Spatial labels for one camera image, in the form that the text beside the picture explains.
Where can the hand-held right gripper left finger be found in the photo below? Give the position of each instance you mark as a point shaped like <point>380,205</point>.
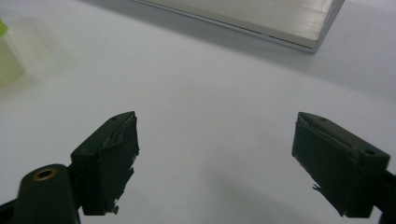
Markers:
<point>102,168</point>

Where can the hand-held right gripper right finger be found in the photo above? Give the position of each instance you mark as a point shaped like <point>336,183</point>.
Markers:
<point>336,174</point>

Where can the translucent green-capped bottle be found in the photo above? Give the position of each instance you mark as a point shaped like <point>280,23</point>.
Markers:
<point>7,59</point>

